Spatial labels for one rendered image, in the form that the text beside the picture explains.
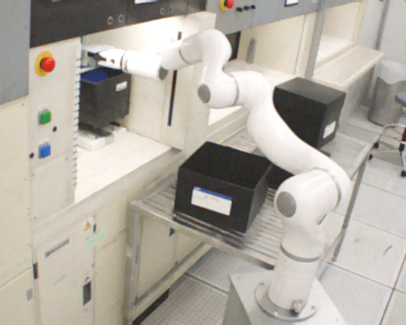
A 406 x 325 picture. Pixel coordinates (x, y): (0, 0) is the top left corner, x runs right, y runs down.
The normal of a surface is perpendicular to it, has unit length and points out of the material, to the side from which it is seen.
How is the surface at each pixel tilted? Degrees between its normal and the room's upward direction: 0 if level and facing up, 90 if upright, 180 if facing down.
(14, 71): 90
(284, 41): 90
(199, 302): 0
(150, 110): 90
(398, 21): 90
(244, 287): 0
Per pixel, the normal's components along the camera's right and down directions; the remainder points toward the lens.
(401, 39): -0.50, 0.33
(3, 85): 0.86, 0.33
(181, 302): 0.13, -0.88
